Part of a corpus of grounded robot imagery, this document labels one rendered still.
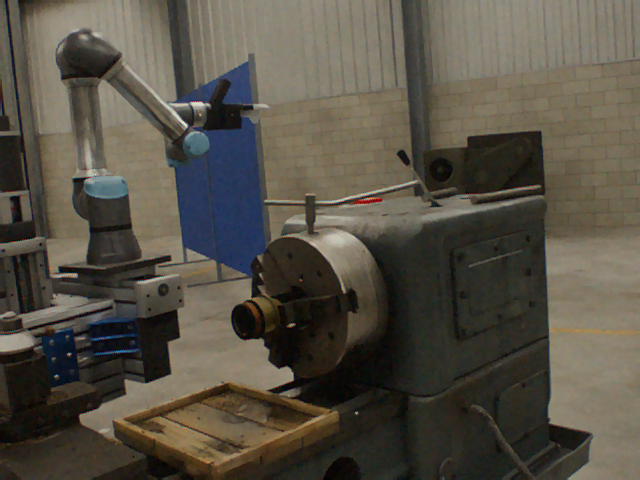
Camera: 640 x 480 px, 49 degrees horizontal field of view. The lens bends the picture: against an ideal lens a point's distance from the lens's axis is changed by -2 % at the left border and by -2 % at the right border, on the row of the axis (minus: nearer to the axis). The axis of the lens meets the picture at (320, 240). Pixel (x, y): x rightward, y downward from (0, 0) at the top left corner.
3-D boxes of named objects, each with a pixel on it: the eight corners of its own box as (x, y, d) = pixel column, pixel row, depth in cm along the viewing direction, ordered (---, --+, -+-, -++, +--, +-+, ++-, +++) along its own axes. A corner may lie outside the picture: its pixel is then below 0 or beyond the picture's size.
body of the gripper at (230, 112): (233, 127, 231) (199, 129, 225) (232, 101, 229) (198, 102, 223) (243, 129, 225) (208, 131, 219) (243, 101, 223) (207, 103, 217)
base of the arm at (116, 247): (75, 263, 194) (71, 228, 193) (120, 255, 206) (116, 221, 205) (108, 265, 185) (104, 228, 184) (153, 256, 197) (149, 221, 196)
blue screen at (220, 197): (158, 267, 1017) (140, 102, 989) (212, 259, 1046) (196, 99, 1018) (234, 319, 637) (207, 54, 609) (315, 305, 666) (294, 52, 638)
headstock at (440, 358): (422, 316, 225) (414, 194, 221) (560, 334, 191) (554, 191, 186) (281, 365, 185) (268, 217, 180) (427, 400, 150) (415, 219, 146)
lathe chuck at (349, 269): (281, 348, 173) (278, 222, 167) (378, 383, 151) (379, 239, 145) (252, 358, 167) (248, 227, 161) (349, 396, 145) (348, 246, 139)
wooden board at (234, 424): (230, 396, 164) (228, 379, 163) (340, 430, 138) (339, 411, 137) (114, 437, 143) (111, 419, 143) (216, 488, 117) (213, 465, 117)
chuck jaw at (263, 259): (294, 299, 158) (269, 256, 162) (304, 286, 155) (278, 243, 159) (255, 309, 150) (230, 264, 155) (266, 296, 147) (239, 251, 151)
